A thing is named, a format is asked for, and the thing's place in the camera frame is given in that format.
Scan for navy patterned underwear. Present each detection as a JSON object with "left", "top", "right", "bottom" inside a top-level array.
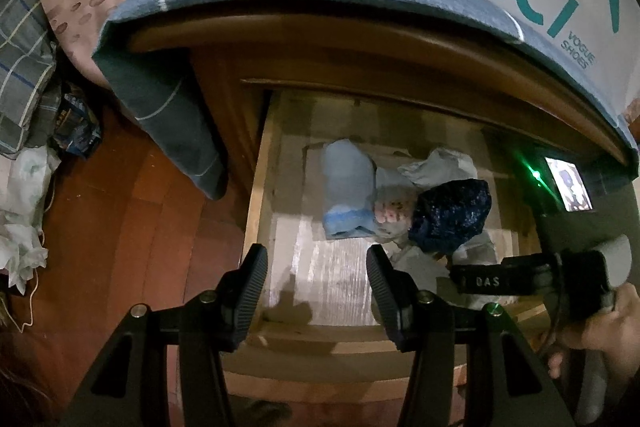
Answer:
[{"left": 408, "top": 179, "right": 492, "bottom": 258}]

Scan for light blue underwear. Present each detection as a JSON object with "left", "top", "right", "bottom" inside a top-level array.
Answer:
[{"left": 322, "top": 139, "right": 375, "bottom": 239}]

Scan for light grey underwear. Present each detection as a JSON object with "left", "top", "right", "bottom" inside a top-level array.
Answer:
[{"left": 398, "top": 147, "right": 478, "bottom": 190}]

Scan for wooden drawer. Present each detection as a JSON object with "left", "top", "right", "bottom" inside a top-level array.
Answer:
[{"left": 222, "top": 91, "right": 539, "bottom": 404}]

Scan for floral pink blue underwear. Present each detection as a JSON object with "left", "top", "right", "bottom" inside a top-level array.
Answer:
[{"left": 373, "top": 167, "right": 418, "bottom": 242}]

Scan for person right hand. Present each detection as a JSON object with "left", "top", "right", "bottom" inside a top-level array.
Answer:
[{"left": 548, "top": 283, "right": 639, "bottom": 389}]

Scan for brown wooden nightstand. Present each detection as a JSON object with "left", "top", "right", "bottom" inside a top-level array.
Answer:
[{"left": 130, "top": 14, "right": 637, "bottom": 193}]

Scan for white crumpled plastic bags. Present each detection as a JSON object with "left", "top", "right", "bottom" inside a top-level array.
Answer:
[{"left": 1, "top": 145, "right": 60, "bottom": 295}]

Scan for grey plaid fabric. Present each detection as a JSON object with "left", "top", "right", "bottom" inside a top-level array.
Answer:
[{"left": 0, "top": 0, "right": 55, "bottom": 158}]

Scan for blue checked cloth cover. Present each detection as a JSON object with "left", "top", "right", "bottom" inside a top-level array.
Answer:
[{"left": 93, "top": 0, "right": 639, "bottom": 199}]

